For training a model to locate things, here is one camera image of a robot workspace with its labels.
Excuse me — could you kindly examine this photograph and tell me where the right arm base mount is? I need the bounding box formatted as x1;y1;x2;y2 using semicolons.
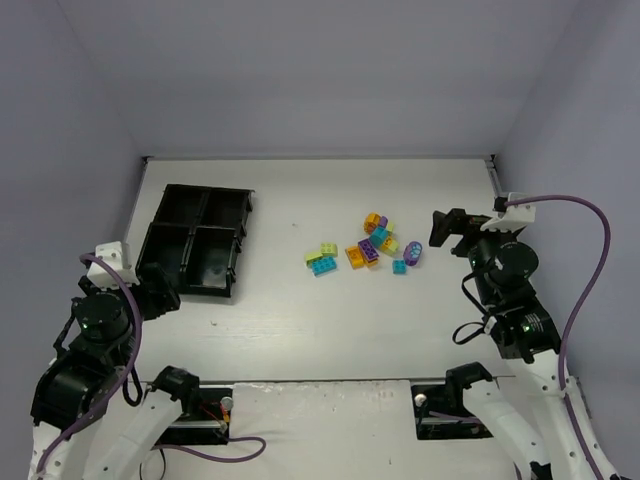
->
411;383;493;441

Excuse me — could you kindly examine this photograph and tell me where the teal 2x4 lego brick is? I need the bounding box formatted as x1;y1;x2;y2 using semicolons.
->
311;257;337;277

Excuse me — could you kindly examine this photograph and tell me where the purple round paw lego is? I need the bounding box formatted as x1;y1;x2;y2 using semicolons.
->
403;241;423;267

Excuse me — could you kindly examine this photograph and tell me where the large teal lego brick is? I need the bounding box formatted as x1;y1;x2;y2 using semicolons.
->
369;226;389;248

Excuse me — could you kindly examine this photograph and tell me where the yellow green lego brick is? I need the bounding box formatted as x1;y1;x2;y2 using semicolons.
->
380;236;399;256

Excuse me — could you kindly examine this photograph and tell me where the small teal lego brick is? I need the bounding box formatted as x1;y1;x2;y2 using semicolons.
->
392;259;407;275

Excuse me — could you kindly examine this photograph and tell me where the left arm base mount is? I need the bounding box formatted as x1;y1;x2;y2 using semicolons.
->
156;385;233;447

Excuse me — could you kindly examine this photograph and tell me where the black four-compartment bin tray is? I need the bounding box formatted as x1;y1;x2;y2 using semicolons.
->
137;184;253;298

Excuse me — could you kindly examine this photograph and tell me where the purple 2x4 lego brick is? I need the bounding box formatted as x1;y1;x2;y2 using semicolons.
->
358;239;379;264

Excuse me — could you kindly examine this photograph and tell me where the orange 2x4 lego brick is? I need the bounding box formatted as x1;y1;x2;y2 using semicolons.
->
345;246;365;269

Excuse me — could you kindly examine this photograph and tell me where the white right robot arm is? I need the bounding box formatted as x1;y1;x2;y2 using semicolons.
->
429;209;620;479

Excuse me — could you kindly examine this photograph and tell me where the orange round lego piece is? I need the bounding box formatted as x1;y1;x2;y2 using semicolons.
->
363;212;381;234

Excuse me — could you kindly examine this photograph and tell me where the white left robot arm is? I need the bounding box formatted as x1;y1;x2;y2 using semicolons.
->
29;255;201;479

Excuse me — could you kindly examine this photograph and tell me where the lime green lego brick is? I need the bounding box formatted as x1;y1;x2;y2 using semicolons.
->
320;242;338;257

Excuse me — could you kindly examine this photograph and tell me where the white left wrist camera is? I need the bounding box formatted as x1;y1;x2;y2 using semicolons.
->
87;241;139;290

